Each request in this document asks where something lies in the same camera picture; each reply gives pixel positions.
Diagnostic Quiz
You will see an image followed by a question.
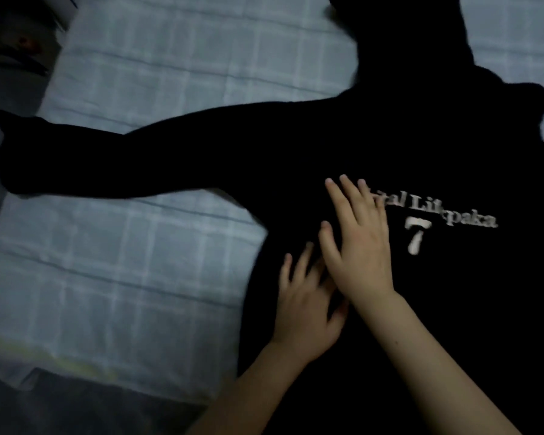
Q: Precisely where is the person's left forearm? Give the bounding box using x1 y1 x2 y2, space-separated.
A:
186 341 309 435

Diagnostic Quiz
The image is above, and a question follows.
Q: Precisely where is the person's left hand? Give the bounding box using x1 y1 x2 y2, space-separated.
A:
271 242 349 364

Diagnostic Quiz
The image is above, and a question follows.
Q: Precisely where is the bed with blue plaid sheet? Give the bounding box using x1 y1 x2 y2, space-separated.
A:
0 0 544 406

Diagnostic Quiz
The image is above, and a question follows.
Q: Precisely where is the black hoodie with white lettering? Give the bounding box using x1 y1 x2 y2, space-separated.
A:
0 0 544 435

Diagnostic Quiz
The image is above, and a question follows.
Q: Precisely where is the person's right hand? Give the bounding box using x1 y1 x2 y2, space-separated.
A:
318 174 395 305

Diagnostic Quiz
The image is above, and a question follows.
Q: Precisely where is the person's right forearm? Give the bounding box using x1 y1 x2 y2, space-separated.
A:
355 289 522 435

